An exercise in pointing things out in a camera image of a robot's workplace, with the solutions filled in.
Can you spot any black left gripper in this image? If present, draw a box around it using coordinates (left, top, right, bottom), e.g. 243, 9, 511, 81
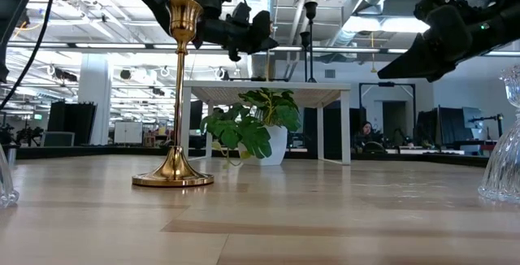
193, 2, 281, 63

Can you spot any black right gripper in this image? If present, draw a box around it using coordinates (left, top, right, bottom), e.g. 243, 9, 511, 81
377, 0, 495, 82

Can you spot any short black candlestick holder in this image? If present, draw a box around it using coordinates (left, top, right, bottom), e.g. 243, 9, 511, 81
299, 31, 311, 83

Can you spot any tall black candlestick holder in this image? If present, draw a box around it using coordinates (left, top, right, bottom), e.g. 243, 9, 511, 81
303, 1, 319, 84

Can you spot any short gold candlestick holder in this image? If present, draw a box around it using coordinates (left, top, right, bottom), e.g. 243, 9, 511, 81
132, 0, 215, 188

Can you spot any clear glass candle holder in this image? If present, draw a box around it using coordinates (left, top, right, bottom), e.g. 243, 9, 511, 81
0, 142, 20, 209
478, 64, 520, 204

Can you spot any white perforated metal shelf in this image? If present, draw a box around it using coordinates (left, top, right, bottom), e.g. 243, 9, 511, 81
181, 80, 353, 167

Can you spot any person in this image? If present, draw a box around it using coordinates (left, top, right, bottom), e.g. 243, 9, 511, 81
351, 120, 387, 154

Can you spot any green artificial plant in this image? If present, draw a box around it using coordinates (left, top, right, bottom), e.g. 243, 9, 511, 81
199, 87, 302, 169

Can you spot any white plant pot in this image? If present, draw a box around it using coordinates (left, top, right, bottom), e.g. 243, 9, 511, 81
237, 124, 288, 167

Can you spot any white cabinet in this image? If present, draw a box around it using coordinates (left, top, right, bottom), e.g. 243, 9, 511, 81
113, 120, 144, 145

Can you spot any white building column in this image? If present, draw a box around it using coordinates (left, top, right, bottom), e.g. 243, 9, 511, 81
77, 53, 112, 146

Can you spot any black room partition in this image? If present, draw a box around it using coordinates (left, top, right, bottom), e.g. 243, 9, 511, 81
47, 101, 98, 145

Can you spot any black portal frame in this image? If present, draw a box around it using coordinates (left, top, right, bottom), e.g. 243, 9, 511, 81
358, 81, 417, 144

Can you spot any black aluminium table frame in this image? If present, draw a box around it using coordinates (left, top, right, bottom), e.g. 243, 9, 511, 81
15, 146, 491, 167

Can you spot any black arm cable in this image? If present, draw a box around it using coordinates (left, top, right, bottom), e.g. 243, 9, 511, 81
0, 0, 68, 110

